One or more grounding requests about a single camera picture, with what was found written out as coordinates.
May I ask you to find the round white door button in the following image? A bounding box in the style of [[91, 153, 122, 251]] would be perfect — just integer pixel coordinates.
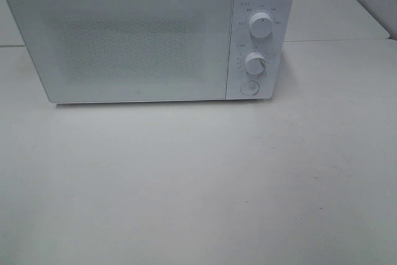
[[241, 81, 260, 96]]

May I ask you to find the white microwave door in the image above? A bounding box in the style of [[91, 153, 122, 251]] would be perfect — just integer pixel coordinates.
[[7, 0, 233, 104]]

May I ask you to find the upper white power knob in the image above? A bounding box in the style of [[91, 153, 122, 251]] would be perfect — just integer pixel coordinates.
[[249, 11, 274, 38]]

